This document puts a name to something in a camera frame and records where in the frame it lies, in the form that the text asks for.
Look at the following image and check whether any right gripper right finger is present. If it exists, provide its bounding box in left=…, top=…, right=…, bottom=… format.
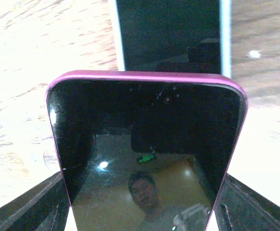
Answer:
left=214, top=174, right=280, bottom=231

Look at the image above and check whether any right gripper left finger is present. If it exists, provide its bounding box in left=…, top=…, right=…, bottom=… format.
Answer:
left=0, top=172, right=69, bottom=231

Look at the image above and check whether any pink-edged black phone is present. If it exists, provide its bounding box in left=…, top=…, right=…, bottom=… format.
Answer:
left=46, top=70, right=247, bottom=231

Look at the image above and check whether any light blue phone case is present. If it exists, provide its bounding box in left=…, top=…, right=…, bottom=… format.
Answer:
left=108, top=0, right=232, bottom=79

